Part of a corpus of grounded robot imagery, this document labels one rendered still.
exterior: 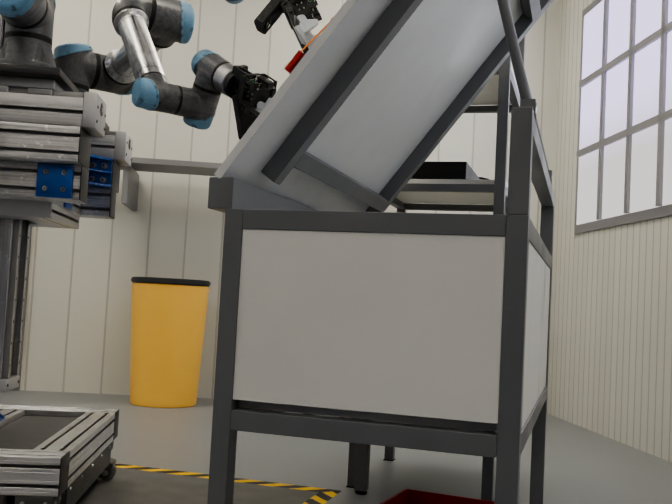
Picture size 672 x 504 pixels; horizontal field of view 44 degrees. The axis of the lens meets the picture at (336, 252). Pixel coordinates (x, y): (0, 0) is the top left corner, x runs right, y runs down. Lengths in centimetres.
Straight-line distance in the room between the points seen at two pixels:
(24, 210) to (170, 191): 291
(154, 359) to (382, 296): 316
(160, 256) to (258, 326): 353
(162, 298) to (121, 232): 74
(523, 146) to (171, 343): 331
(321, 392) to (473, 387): 29
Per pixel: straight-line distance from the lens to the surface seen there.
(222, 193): 171
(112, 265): 521
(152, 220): 520
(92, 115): 221
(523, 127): 158
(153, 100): 214
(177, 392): 468
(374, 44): 182
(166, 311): 462
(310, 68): 172
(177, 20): 249
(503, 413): 156
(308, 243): 164
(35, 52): 229
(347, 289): 161
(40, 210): 234
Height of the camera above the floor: 63
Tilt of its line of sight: 3 degrees up
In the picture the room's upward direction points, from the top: 3 degrees clockwise
